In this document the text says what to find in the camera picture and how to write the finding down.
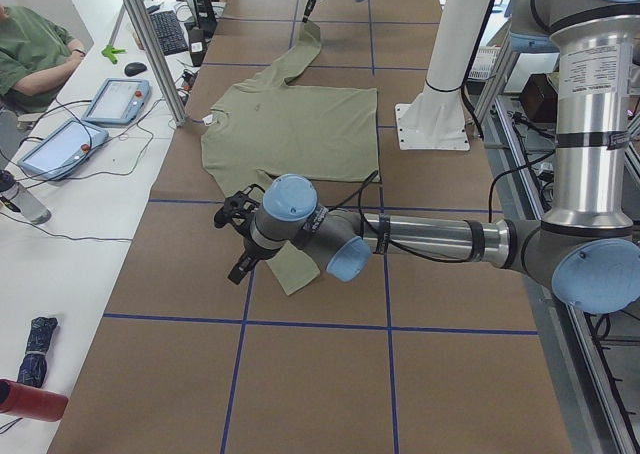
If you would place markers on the teach pendant tablet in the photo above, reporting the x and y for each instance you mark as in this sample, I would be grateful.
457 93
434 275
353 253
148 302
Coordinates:
118 102
62 151

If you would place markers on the red water bottle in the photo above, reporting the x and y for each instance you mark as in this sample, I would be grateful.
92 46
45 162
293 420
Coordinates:
31 402

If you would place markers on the black keyboard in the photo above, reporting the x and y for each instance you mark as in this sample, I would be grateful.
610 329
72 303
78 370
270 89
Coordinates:
169 32

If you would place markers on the folded dark blue umbrella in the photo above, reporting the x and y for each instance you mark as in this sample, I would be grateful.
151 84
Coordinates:
33 368

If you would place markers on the near teach pendant tablet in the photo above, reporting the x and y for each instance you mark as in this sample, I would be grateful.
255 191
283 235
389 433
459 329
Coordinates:
62 151

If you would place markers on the black computer mouse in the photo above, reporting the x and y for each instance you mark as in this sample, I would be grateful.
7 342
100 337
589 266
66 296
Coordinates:
134 68

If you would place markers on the brown table mat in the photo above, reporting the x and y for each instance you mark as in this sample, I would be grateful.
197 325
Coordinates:
410 357

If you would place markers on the olive green long-sleeve shirt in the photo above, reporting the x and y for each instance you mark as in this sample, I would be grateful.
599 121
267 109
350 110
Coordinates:
282 136

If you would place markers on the aluminium frame post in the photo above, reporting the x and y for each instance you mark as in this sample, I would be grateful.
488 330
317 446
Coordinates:
141 22

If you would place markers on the clear water bottle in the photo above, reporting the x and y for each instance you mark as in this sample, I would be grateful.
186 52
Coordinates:
18 199

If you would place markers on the green plastic tool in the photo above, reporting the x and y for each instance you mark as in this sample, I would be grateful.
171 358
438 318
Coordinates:
111 53

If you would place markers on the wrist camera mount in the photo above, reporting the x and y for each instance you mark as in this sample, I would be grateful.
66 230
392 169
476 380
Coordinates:
238 208

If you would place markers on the far teach pendant tablet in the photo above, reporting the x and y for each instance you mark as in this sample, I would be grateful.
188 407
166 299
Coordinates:
118 102

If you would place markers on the person in green shirt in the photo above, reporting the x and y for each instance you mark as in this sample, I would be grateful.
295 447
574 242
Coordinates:
38 57

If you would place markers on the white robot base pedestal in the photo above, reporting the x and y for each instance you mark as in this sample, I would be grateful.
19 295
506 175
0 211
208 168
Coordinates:
435 120

